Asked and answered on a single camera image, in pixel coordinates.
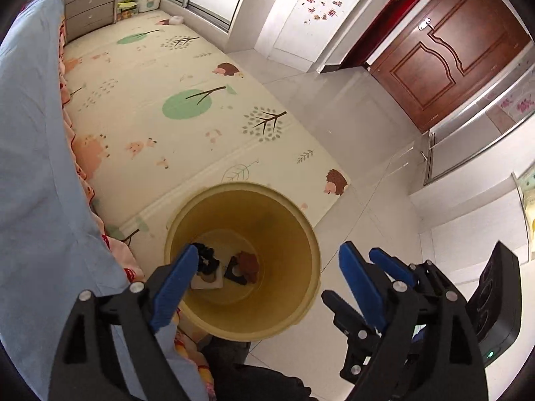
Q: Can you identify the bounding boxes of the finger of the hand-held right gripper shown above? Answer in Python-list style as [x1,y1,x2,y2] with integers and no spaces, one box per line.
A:
[321,289,387,385]
[369,248,446,297]

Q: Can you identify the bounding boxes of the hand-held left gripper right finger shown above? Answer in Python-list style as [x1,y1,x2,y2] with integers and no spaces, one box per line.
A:
[338,241,490,401]

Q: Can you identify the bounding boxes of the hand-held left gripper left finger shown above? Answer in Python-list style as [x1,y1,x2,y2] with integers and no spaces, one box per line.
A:
[49,243,199,401]

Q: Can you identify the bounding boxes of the yellow plastic trash bin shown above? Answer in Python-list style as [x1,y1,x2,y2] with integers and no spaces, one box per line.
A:
[164,182,322,342]

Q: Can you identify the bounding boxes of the black crumpled item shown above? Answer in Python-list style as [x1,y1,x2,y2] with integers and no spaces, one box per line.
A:
[192,242,221,276]

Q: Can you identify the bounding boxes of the black foam piece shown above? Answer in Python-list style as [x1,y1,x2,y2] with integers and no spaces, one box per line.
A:
[223,257,260,287]

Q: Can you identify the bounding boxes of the brown crumpled item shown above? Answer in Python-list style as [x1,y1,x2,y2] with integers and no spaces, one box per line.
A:
[234,251,260,280]

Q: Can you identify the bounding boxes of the light green board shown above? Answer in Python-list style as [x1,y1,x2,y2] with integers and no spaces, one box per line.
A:
[512,163,535,260]

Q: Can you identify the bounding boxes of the person's dark pants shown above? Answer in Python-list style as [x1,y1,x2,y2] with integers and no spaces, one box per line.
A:
[201,336,322,401]

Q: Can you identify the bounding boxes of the white cabinet with glass doors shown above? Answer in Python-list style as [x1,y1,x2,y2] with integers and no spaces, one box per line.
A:
[422,56,535,186]

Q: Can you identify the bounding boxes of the blue bed sheet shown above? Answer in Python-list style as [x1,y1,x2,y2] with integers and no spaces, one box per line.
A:
[0,0,210,401]

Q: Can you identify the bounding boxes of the cream printed play mat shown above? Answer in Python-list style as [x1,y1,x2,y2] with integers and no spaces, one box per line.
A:
[63,10,352,268]

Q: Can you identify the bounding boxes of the brown wooden door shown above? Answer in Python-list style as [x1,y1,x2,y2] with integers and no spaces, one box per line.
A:
[370,0,531,132]

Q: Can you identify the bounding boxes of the white wardrobe with stickers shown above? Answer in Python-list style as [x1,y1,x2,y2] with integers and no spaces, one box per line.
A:
[255,0,377,74]

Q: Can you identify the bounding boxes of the green and yellow toy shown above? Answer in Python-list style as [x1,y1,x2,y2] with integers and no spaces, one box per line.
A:
[116,0,138,21]

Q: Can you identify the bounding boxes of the grey nightstand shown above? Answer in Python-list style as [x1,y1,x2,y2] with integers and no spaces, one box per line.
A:
[64,0,117,43]

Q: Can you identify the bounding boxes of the dark red door frame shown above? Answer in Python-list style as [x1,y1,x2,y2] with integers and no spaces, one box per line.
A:
[340,0,439,70]

